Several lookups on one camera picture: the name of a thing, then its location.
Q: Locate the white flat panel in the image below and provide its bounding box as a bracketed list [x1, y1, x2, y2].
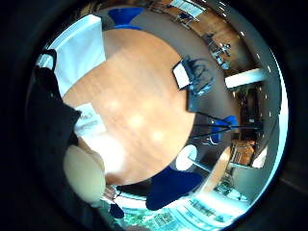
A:
[171, 60, 193, 91]

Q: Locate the blue chair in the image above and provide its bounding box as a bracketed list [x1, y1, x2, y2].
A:
[144, 166, 206, 212]
[210, 115, 240, 144]
[107, 6, 144, 31]

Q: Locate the black device with cables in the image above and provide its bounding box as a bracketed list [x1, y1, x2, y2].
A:
[182, 55, 217, 98]

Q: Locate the white beam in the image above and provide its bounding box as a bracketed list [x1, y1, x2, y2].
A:
[224, 67, 269, 90]

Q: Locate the white printed box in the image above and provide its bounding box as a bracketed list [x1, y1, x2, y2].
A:
[74, 102, 108, 138]

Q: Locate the black tripod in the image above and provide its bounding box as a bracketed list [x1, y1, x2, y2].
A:
[187, 110, 263, 141]

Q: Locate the white round table base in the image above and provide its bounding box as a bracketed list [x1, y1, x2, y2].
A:
[175, 143, 199, 172]

